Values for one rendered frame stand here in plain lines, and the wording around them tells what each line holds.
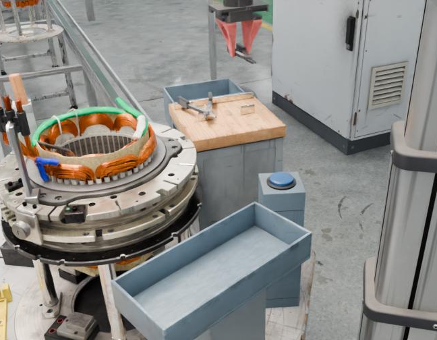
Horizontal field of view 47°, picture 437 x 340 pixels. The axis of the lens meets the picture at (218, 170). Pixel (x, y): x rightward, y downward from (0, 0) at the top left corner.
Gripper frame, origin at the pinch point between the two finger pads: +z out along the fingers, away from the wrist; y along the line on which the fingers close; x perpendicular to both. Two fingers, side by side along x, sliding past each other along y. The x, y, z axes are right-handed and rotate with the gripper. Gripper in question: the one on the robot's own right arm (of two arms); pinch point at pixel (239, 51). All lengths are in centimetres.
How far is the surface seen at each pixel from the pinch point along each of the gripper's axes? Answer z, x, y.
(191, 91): 13.6, -18.7, 5.6
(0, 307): 39, 11, 54
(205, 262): 16.4, 40.7, 20.8
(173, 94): 13.6, -18.7, 10.1
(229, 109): 12.0, 0.1, 2.6
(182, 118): 11.9, 0.6, 13.0
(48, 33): 35, -203, 37
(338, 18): 37, -163, -121
